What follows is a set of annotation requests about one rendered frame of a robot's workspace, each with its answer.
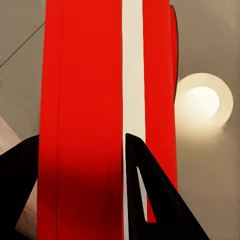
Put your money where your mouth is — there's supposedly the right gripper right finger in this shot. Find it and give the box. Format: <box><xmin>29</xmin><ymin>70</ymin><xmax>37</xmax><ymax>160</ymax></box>
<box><xmin>125</xmin><ymin>133</ymin><xmax>210</xmax><ymax>240</ymax></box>

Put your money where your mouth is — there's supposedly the radio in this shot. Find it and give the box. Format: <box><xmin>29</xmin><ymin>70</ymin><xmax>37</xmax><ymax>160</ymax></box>
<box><xmin>36</xmin><ymin>0</ymin><xmax>179</xmax><ymax>240</ymax></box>

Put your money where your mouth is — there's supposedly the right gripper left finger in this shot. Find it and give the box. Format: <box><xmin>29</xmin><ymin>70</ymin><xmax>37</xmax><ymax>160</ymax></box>
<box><xmin>0</xmin><ymin>135</ymin><xmax>39</xmax><ymax>240</ymax></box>

